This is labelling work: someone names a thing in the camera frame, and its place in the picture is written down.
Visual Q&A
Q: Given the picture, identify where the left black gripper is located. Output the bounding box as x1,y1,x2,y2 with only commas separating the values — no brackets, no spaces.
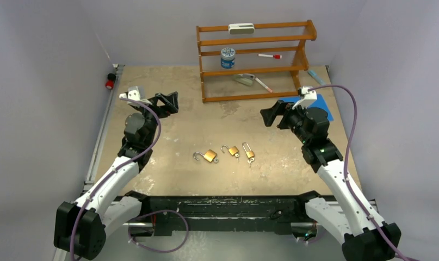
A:
134,92,177,146

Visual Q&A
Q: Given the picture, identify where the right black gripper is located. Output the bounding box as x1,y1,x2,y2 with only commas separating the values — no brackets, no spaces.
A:
261,101,311,145

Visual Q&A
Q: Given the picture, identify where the large brass padlock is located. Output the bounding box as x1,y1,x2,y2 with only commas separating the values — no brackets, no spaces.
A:
193,150,219,163

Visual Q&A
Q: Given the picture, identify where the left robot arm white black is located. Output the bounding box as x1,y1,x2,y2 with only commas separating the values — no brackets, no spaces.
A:
53,90,179,260

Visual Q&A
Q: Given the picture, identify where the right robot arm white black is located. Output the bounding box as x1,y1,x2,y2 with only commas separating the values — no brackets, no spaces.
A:
260,101,401,260

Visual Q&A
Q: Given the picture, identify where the key in long padlock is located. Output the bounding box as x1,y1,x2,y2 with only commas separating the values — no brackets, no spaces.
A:
248,157,255,167

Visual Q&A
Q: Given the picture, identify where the white pen on table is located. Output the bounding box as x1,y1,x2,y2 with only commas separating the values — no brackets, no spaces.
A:
255,77,273,93

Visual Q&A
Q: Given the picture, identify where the long shackle brass padlock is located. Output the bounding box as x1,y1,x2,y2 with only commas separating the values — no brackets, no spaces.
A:
242,142,255,162

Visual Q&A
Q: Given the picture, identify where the grey stapler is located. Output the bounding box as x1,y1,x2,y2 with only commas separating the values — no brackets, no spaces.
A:
234,73,255,86

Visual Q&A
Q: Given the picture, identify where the light blue eraser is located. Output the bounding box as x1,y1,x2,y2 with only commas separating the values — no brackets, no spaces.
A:
307,70,326,85

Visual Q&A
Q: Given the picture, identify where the orange wooden shelf rack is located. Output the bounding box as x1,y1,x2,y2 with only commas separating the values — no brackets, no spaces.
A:
196,20,317,103

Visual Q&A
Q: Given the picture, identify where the white red marker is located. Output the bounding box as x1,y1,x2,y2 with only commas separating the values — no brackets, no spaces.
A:
258,54,282,59

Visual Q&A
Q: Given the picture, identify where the red emergency stop button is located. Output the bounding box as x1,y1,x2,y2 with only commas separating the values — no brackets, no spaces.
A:
105,73,117,90

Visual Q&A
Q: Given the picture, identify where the blue white jar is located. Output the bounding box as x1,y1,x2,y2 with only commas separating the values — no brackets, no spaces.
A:
220,47,236,69

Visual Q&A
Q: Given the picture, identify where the white rectangular box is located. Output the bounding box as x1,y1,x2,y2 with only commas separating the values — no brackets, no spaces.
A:
228,23,255,35

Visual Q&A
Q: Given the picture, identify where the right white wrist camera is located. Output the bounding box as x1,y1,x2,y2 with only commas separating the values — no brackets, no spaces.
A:
292,86,317,110

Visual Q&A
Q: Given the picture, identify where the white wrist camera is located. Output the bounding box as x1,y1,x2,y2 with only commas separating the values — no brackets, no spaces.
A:
292,86,317,110
119,86,145,101

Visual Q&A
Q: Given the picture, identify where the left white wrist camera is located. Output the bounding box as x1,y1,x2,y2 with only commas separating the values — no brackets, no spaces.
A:
119,86,145,101

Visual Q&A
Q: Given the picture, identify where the aluminium rail frame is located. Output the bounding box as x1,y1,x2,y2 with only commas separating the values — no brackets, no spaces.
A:
53,64,126,261

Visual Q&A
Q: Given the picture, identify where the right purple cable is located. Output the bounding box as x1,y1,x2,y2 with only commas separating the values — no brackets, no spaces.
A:
307,85,418,261

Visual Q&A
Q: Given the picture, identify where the black base frame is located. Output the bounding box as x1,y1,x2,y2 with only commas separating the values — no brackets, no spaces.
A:
126,191,321,237

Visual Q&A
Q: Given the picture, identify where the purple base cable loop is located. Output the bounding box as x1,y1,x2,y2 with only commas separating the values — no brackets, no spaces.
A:
127,209,190,253

